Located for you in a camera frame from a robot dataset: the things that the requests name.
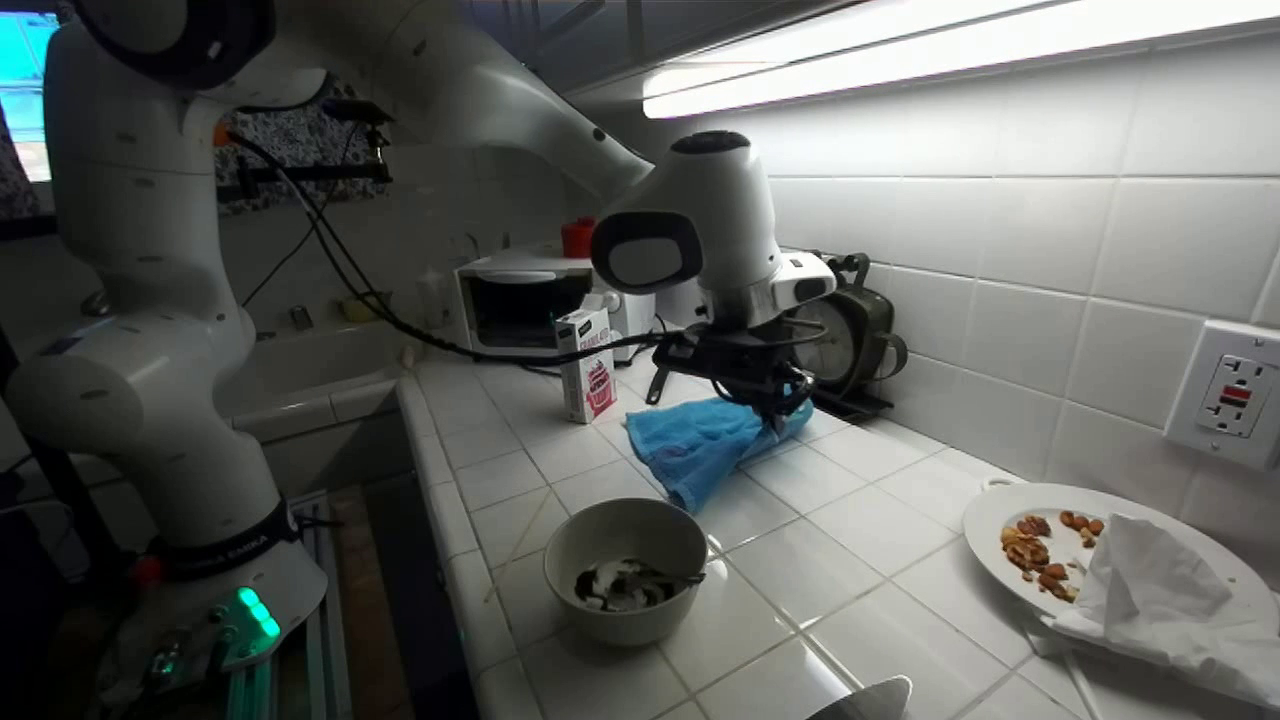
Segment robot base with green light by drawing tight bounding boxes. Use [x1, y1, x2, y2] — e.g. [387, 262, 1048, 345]
[93, 531, 335, 720]

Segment white wall outlet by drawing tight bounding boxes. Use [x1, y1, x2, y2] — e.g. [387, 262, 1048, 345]
[1158, 315, 1280, 473]

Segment grey ceramic bowl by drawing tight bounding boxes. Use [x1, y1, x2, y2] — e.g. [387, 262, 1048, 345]
[541, 494, 712, 653]

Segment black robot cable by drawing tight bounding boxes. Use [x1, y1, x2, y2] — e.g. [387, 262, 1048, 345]
[215, 125, 673, 373]

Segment under-cabinet light strip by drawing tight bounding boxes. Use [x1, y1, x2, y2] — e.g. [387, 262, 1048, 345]
[639, 0, 1280, 125]

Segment dark speckled wall board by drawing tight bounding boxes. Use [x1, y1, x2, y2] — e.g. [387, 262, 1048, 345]
[215, 76, 395, 213]

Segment white dinner plate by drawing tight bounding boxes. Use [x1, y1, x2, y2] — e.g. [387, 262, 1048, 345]
[961, 476, 1280, 671]

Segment crumpled white napkin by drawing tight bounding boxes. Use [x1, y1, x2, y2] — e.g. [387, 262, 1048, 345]
[1064, 513, 1280, 710]

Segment brown food pieces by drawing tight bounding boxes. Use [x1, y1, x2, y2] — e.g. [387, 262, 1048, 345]
[995, 509, 1113, 604]

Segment bright window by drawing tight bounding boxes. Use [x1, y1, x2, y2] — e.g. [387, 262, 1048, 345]
[0, 9, 57, 185]

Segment white sink basin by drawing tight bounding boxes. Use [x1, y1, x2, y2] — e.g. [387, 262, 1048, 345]
[215, 315, 431, 445]

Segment black vintage alarm clock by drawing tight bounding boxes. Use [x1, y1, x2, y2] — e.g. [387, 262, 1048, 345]
[797, 247, 910, 428]

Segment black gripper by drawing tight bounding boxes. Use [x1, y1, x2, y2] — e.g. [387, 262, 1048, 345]
[656, 319, 818, 431]

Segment white pink carton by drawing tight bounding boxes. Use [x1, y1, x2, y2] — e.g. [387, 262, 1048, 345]
[551, 301, 621, 428]

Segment blue terry cloth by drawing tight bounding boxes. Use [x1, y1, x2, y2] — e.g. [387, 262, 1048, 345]
[621, 395, 816, 517]

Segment white curved object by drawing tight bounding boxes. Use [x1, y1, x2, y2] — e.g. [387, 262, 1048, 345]
[802, 671, 916, 720]

